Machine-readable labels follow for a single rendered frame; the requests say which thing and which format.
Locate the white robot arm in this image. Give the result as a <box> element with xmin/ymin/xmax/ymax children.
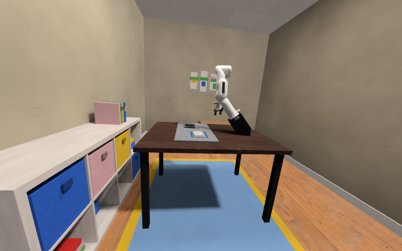
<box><xmin>213</xmin><ymin>66</ymin><xmax>240</xmax><ymax>120</ymax></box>

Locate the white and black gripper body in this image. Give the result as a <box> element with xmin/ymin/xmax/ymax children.
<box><xmin>215</xmin><ymin>103</ymin><xmax>222</xmax><ymax>111</ymax></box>

